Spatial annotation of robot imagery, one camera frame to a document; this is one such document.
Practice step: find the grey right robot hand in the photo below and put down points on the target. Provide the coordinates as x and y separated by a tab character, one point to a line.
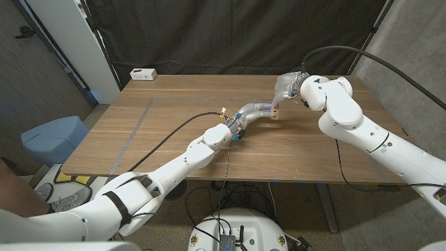
287	85

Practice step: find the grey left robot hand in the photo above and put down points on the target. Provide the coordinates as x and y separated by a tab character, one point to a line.
249	112

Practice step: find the small wooden block with holes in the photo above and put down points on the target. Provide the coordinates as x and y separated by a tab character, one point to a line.
275	114

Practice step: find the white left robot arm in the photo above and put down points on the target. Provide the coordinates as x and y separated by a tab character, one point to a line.
157	181

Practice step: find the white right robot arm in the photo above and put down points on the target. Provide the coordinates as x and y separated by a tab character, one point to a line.
366	136

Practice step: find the black backdrop curtain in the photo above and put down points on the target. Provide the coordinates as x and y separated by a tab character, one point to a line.
226	35

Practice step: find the black backdrop stand pole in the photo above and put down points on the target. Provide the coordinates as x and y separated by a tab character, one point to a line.
101	45
369	35

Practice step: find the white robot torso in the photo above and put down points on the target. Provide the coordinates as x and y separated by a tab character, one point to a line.
251	223

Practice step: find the white power strip box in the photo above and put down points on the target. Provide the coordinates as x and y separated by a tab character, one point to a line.
143	74

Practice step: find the black antenna on torso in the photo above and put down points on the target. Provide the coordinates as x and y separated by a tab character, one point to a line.
241	235

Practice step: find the grey table leg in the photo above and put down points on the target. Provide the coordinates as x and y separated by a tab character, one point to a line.
327	209

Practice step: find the grey electronics box on torso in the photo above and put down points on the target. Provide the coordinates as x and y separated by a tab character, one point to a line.
226	243

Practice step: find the black connector beside torso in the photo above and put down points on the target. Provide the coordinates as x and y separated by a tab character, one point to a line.
303	245

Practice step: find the white cabinet panel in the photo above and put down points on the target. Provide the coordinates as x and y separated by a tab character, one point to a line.
76	45

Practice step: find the grey sneaker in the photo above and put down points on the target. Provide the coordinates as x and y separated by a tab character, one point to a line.
43	191
71	200

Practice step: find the blue-grey padded stool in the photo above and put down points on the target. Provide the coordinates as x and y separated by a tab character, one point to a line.
52	139

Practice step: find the person's bare leg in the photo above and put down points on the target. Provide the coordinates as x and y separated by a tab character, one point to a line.
17	195

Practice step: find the dark door frame rail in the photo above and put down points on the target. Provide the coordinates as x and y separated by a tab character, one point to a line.
69	70

